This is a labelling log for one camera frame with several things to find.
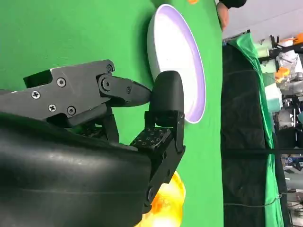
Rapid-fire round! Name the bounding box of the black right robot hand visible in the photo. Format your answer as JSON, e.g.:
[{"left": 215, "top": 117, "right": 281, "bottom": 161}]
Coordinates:
[{"left": 0, "top": 59, "right": 186, "bottom": 227}]

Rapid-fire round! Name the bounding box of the person's hand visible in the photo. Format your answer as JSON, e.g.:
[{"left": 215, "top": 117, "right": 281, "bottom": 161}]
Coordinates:
[{"left": 217, "top": 3, "right": 230, "bottom": 32}]

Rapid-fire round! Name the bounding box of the green backdrop cloth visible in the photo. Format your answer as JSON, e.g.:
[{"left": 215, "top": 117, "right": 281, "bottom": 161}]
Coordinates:
[{"left": 223, "top": 30, "right": 288, "bottom": 227}]

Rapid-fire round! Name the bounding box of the lilac plate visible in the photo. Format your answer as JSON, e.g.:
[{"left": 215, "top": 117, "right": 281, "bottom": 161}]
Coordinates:
[{"left": 146, "top": 4, "right": 207, "bottom": 124}]

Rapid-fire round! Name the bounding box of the black cloth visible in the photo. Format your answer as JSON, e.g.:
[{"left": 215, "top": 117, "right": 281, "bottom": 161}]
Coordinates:
[{"left": 221, "top": 44, "right": 285, "bottom": 227}]

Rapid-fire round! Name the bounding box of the black pole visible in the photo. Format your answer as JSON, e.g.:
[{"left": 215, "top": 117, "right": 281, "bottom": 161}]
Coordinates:
[{"left": 222, "top": 148, "right": 303, "bottom": 157}]

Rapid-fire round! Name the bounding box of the green tablecloth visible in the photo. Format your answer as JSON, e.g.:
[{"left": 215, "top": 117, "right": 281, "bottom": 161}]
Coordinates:
[{"left": 0, "top": 0, "right": 224, "bottom": 227}]

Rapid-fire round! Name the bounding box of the thin cable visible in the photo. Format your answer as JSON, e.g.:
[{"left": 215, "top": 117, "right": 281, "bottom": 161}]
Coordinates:
[{"left": 223, "top": 192, "right": 285, "bottom": 208}]

